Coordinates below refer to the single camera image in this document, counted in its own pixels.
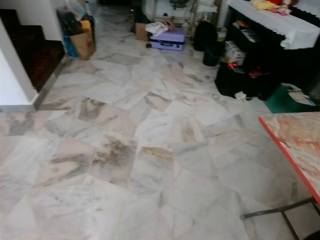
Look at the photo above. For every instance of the brown cardboard box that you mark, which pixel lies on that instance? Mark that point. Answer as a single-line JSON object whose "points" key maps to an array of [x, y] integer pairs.
{"points": [[141, 32]]}

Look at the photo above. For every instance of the purple suitcase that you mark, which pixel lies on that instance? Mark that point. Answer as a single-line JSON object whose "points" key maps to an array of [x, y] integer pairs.
{"points": [[168, 41]]}

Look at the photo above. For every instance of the white crumpled cloth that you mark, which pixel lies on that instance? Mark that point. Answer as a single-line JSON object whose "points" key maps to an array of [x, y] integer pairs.
{"points": [[156, 28]]}

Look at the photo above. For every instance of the brown paper bag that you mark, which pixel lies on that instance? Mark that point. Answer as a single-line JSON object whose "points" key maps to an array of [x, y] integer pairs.
{"points": [[83, 46]]}

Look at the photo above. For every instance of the white lace cloth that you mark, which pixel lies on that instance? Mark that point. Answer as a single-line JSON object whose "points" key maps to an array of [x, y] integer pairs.
{"points": [[275, 21]]}

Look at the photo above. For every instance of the marble table with red edge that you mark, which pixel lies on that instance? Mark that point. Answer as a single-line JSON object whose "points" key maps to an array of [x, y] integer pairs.
{"points": [[300, 145]]}

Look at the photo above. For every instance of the black metal table leg frame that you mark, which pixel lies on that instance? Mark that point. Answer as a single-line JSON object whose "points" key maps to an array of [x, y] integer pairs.
{"points": [[275, 210]]}

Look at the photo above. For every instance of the black wooden sideboard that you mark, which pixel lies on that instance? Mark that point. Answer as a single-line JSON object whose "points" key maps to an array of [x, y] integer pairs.
{"points": [[275, 60]]}

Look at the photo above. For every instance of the white cardboard box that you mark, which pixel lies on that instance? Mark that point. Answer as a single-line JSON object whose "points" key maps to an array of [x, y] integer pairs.
{"points": [[235, 52]]}

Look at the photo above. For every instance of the black backpack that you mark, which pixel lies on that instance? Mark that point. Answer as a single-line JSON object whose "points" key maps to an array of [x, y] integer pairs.
{"points": [[205, 36]]}

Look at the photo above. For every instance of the green bag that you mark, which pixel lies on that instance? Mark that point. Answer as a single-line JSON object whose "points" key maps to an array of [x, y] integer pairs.
{"points": [[282, 102]]}

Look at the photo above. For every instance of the black bucket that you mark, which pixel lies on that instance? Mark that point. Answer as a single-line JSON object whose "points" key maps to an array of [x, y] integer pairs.
{"points": [[212, 55]]}

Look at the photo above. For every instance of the yellow plush toy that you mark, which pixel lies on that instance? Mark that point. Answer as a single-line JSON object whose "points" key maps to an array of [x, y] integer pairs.
{"points": [[266, 5]]}

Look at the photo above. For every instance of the dark wooden staircase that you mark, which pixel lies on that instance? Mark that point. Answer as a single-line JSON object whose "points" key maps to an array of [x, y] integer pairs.
{"points": [[40, 57]]}

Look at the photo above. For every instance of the blue plastic bag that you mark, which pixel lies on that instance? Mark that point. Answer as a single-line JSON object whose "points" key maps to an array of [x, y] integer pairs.
{"points": [[69, 47]]}

